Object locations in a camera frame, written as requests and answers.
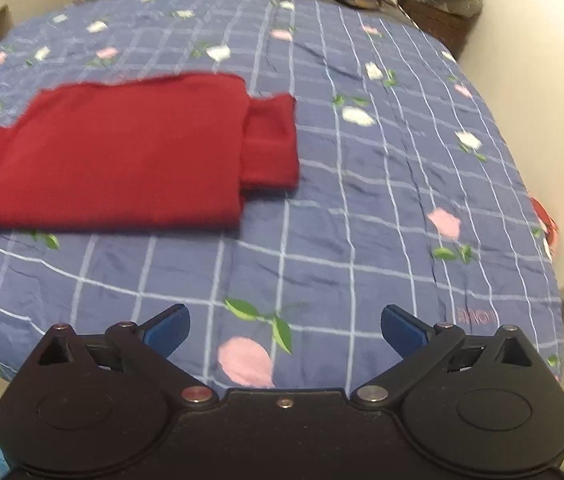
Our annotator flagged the blue plaid floral quilt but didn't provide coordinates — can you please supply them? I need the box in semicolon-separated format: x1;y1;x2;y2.
0;0;564;390

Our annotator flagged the red knit sweater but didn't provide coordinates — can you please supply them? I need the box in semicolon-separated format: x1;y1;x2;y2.
0;72;299;232

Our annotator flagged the brown wooden nightstand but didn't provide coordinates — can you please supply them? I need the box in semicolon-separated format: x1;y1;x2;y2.
400;0;479;58

